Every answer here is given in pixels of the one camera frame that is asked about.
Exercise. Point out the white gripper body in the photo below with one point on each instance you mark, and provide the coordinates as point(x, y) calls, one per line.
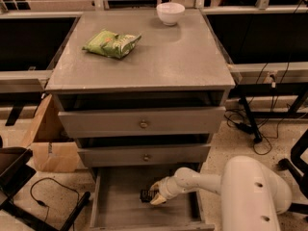
point(166, 189)

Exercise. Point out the black rxbar chocolate bar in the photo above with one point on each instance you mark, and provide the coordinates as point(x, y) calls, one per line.
point(147, 195)

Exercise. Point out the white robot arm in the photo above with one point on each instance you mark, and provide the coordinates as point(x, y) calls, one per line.
point(252, 195)

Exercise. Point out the grey open bottom drawer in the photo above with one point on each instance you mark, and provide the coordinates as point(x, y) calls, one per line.
point(117, 204)

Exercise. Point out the grey middle drawer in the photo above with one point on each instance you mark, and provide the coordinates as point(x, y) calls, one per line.
point(143, 155)

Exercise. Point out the grey top drawer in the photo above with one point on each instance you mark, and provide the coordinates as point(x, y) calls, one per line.
point(141, 122)

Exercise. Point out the grey drawer cabinet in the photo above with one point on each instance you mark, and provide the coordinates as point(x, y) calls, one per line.
point(176, 66)

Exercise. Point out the black table leg stand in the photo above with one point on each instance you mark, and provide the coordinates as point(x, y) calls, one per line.
point(253, 124)

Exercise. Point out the brown cardboard box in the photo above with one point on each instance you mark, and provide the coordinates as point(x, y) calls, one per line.
point(53, 151)

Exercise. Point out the black office chair right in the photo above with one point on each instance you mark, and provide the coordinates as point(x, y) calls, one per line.
point(296, 166)

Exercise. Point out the black chair left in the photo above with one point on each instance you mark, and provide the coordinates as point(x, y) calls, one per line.
point(53, 196)

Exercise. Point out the green snack bag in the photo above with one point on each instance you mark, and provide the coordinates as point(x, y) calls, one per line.
point(111, 45)

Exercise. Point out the white ceramic bowl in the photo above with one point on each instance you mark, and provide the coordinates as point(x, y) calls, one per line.
point(170, 13)

